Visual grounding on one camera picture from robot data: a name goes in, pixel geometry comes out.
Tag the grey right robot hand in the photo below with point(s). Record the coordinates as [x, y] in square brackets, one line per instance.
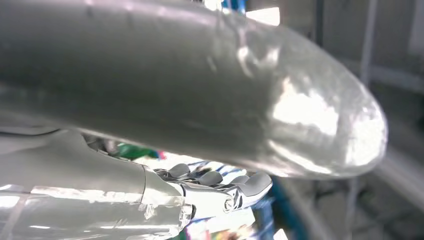
[165, 82]

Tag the green plastic crate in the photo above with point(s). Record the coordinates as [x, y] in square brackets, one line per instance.
[136, 151]

